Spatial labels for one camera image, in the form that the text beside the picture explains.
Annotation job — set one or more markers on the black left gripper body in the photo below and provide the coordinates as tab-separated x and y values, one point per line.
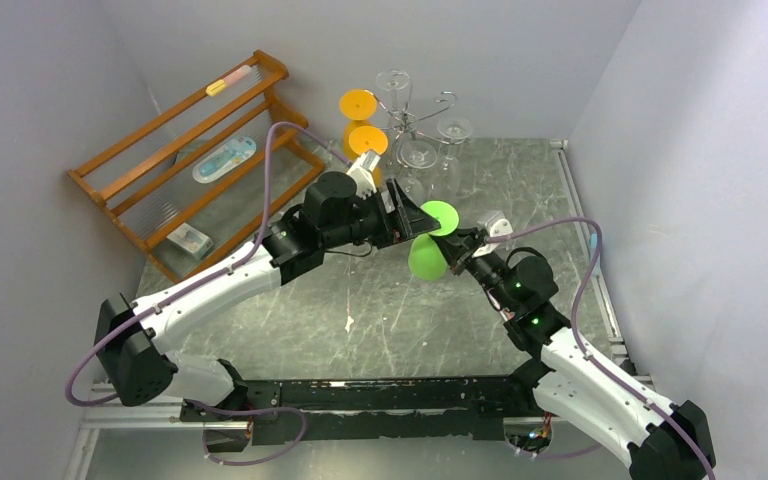
385	230

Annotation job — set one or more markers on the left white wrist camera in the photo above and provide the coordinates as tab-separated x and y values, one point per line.
362	173

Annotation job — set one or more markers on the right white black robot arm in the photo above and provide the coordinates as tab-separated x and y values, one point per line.
651	435

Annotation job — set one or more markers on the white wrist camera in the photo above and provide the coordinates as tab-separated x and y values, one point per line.
362	173
495	223

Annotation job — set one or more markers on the chrome wire wine glass rack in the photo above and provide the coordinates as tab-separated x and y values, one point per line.
415	127

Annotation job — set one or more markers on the orange plastic goblet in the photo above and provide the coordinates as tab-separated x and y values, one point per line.
357	106
360	137

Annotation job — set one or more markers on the orange plastic goblet front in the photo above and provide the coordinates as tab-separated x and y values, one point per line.
360	137

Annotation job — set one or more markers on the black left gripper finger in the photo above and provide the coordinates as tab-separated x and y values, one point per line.
406	194
414	229

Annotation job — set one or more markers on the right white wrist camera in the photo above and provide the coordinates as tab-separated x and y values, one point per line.
495	223

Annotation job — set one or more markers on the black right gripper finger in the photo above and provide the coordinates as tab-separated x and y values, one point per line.
469	236
453	248

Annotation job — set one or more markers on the small clear wine glass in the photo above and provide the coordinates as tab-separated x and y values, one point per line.
396	91

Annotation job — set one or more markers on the blue white blister pack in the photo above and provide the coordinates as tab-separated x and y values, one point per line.
224	159

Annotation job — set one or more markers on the orange wooden shelf rack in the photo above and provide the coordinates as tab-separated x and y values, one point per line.
143	183

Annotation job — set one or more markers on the small white box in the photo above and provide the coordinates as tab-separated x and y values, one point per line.
191	241

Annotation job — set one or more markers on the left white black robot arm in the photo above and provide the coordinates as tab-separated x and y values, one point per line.
138	341

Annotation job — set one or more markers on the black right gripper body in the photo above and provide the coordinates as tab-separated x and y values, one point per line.
462	250

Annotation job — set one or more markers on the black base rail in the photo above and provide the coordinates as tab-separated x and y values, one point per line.
279	410

